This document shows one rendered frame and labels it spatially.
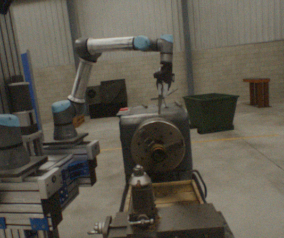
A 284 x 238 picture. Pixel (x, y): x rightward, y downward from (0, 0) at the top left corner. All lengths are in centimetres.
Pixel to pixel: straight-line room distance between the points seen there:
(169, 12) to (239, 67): 385
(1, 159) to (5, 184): 11
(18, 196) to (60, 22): 1142
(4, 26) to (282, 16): 1194
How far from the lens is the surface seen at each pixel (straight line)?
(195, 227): 95
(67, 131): 163
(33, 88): 612
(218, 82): 1167
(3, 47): 154
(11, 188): 126
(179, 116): 160
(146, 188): 92
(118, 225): 100
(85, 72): 167
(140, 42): 136
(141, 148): 146
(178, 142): 142
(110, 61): 1155
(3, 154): 123
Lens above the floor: 149
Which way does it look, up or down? 10 degrees down
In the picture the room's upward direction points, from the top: 6 degrees counter-clockwise
